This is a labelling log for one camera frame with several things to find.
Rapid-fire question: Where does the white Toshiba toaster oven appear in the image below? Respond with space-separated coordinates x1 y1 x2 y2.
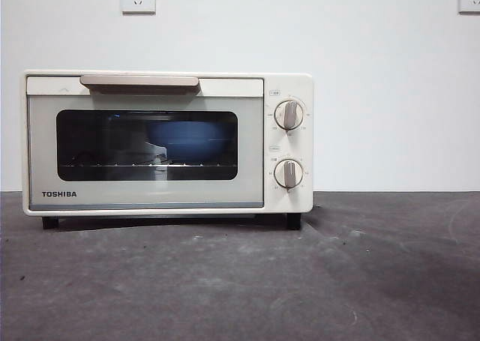
21 70 315 231

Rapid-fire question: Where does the blue ribbed bowl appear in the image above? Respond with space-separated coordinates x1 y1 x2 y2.
145 120 231 161

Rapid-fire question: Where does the beige oven knob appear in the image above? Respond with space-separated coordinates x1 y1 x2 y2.
274 159 305 190
274 100 305 130

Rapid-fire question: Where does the glass-windowed oven door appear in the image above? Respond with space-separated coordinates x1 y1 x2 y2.
25 75 265 210

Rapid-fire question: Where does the metal oven wire rack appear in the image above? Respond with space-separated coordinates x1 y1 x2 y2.
59 163 238 169

